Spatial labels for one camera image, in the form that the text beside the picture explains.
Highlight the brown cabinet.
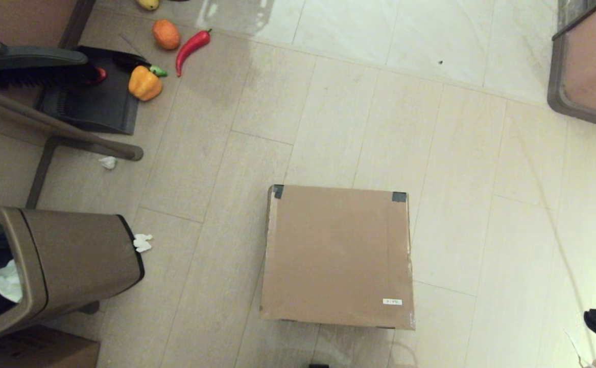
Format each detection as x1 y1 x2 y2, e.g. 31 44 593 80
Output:
0 0 97 57

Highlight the red chili pepper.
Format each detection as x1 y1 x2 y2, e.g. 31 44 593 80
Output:
176 29 212 77

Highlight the yellow bell pepper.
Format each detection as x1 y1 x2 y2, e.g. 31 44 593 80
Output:
128 65 168 102

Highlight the dark eggplant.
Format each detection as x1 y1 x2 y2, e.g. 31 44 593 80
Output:
112 53 151 72

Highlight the brown cardboard carton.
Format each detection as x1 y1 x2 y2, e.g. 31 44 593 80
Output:
0 325 101 368

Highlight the brown plastic trash bin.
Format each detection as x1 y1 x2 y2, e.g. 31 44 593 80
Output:
0 206 146 344

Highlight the orange fruit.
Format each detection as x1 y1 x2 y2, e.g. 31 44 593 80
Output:
153 19 181 51

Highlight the brown cardboard shoe box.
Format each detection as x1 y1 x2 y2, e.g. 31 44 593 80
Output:
259 185 416 330

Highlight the brown metal furniture frame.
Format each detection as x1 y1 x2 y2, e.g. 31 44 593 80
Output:
0 82 144 209

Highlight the black broom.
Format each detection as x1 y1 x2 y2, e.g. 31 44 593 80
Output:
0 24 99 90

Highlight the black dustpan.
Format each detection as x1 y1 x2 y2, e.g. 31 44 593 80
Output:
37 45 150 135

